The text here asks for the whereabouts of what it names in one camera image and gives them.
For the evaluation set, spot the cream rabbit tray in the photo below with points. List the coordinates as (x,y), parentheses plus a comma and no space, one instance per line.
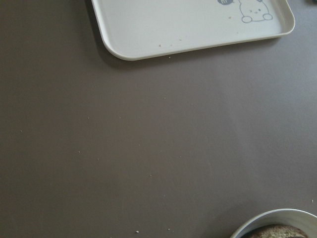
(143,29)

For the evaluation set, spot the bread slice on plate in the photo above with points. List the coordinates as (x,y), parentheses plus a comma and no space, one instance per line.
(276,231)

